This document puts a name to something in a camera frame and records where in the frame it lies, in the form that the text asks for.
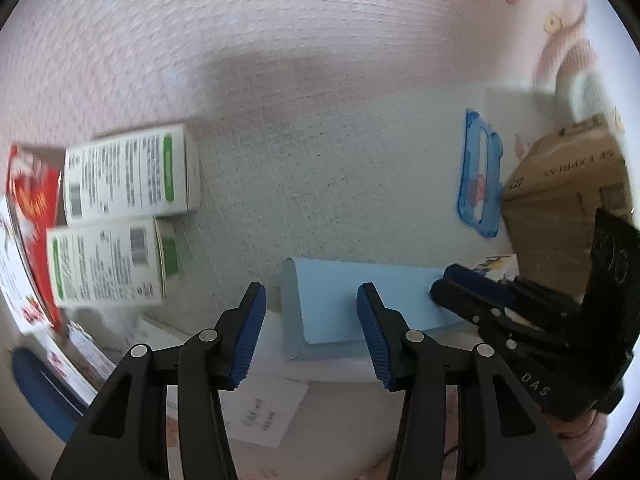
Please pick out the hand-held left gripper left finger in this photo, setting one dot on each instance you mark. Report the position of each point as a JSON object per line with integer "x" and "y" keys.
{"x": 247, "y": 332}

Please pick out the pink printed blanket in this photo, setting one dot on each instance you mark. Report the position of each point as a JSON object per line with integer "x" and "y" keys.
{"x": 300, "y": 110}

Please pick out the white and red box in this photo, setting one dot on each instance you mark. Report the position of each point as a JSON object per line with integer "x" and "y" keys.
{"x": 15, "y": 280}

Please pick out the white and green box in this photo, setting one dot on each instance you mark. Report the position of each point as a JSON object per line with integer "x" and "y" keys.
{"x": 105, "y": 265}
{"x": 130, "y": 175}

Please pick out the person's right forearm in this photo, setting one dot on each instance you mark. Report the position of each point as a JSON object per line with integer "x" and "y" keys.
{"x": 580, "y": 430}

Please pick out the light blue case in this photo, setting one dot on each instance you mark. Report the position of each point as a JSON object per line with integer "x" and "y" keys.
{"x": 340, "y": 300}

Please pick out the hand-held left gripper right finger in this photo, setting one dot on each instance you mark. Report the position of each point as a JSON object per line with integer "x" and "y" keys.
{"x": 374, "y": 332}

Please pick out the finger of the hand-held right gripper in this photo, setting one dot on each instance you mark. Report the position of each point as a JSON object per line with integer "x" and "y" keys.
{"x": 460, "y": 302}
{"x": 480, "y": 282}

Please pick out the small white printed box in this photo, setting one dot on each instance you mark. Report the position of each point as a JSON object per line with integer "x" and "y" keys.
{"x": 495, "y": 266}

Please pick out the white note paper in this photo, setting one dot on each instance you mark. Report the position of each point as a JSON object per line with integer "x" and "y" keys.
{"x": 265, "y": 410}

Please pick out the blue plastic frame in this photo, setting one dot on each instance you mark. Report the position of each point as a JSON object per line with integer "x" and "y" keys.
{"x": 467, "y": 200}

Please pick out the dark blue round object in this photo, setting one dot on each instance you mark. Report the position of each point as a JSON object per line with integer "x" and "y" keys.
{"x": 40, "y": 395}

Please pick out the brown cardboard box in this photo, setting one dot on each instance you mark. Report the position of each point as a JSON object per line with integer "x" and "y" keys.
{"x": 555, "y": 210}

